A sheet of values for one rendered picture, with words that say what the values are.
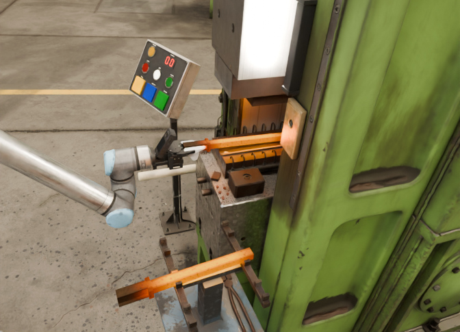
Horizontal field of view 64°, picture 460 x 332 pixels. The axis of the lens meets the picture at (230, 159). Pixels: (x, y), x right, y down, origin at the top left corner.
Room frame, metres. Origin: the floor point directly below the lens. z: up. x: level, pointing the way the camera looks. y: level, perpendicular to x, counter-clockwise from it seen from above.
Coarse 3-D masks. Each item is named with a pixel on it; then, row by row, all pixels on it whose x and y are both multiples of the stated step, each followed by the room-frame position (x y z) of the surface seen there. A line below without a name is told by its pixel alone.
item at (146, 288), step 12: (240, 252) 0.71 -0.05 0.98; (252, 252) 0.72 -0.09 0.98; (204, 264) 0.66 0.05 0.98; (216, 264) 0.66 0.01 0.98; (228, 264) 0.67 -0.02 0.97; (168, 276) 0.61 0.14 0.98; (180, 276) 0.61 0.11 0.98; (192, 276) 0.62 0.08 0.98; (120, 288) 0.55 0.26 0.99; (132, 288) 0.56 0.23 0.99; (144, 288) 0.56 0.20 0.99; (156, 288) 0.57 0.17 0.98; (120, 300) 0.54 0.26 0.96; (132, 300) 0.55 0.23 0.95
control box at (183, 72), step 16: (144, 48) 1.79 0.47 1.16; (160, 48) 1.73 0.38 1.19; (160, 64) 1.67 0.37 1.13; (176, 64) 1.61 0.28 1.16; (192, 64) 1.59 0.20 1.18; (160, 80) 1.62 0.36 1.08; (176, 80) 1.56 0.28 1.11; (192, 80) 1.59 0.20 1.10; (176, 96) 1.52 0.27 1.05; (160, 112) 1.51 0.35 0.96; (176, 112) 1.52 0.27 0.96
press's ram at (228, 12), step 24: (216, 0) 1.31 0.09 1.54; (240, 0) 1.10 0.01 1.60; (264, 0) 1.10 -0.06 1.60; (288, 0) 1.12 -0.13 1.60; (216, 24) 1.30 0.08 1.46; (240, 24) 1.09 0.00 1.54; (264, 24) 1.10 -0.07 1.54; (288, 24) 1.13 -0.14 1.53; (216, 48) 1.30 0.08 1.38; (240, 48) 1.08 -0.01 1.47; (264, 48) 1.10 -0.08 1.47; (288, 48) 1.13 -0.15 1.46; (240, 72) 1.08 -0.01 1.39; (264, 72) 1.11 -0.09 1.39
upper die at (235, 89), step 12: (216, 60) 1.29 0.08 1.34; (216, 72) 1.28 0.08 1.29; (228, 72) 1.16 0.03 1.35; (228, 84) 1.15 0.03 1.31; (240, 84) 1.13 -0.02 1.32; (252, 84) 1.15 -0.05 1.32; (264, 84) 1.16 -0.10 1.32; (276, 84) 1.18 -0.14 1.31; (240, 96) 1.13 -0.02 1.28; (252, 96) 1.15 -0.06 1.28; (264, 96) 1.17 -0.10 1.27
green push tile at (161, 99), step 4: (160, 92) 1.57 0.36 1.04; (160, 96) 1.56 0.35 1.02; (164, 96) 1.54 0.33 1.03; (168, 96) 1.53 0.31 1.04; (156, 100) 1.56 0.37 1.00; (160, 100) 1.54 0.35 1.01; (164, 100) 1.53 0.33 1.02; (156, 104) 1.54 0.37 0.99; (160, 104) 1.53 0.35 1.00; (164, 104) 1.52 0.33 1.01; (160, 108) 1.52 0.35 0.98; (164, 108) 1.51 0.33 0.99
